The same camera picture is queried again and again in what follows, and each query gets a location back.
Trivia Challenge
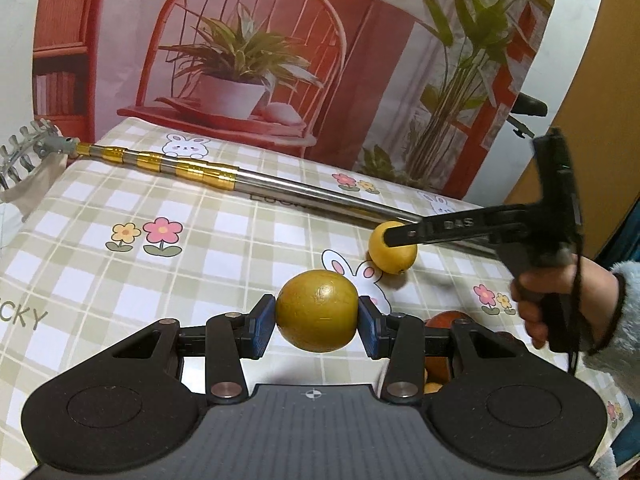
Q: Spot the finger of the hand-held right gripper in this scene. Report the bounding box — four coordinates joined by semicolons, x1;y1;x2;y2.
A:
385;204;540;248

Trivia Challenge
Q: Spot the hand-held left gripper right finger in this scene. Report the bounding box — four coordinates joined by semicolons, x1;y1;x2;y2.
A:
359;296;556;406

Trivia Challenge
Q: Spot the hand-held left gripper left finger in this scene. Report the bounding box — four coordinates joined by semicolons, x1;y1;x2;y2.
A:
75;295;277;406

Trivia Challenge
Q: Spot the large olive-yellow round fruit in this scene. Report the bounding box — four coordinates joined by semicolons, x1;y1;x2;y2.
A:
275;270;360;352

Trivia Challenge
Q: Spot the yellow lemon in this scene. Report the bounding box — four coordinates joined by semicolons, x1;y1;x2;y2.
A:
368;221;418;275

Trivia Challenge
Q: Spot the person's right hand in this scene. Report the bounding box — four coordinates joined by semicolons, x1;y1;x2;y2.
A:
511;259;623;353

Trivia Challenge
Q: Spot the teal cloth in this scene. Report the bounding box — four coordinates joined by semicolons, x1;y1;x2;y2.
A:
610;195;640;263

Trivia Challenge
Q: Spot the checked bunny tablecloth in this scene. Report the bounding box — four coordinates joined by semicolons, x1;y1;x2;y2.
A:
0;116;636;480

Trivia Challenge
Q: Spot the black exercise bike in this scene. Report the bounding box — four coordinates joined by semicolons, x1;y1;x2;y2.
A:
506;91;549;142

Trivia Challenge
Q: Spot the wooden board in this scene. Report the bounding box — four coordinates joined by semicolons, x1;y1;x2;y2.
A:
515;0;640;261

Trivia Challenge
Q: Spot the telescopic metal rake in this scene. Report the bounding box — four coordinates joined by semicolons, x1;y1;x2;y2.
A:
0;119;506;261

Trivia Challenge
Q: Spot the printed room backdrop cloth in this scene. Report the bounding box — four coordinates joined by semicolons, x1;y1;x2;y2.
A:
30;0;571;201

